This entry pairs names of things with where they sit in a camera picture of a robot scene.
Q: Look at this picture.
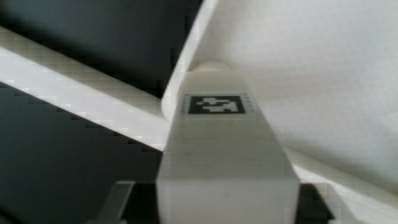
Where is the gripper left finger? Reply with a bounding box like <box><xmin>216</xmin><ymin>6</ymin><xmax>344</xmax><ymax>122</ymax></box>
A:
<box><xmin>95</xmin><ymin>181</ymin><xmax>136</xmax><ymax>224</ymax></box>

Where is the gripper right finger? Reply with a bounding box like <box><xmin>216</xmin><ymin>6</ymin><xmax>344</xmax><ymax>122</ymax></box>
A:
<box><xmin>315</xmin><ymin>183</ymin><xmax>356</xmax><ymax>224</ymax></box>

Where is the white desk tabletop panel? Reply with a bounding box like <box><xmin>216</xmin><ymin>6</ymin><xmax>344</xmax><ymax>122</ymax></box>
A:
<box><xmin>168</xmin><ymin>0</ymin><xmax>398</xmax><ymax>194</ymax></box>

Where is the white U-shaped obstacle fence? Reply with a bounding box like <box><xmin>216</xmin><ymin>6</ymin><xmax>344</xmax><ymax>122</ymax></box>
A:
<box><xmin>0</xmin><ymin>27</ymin><xmax>398</xmax><ymax>224</ymax></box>

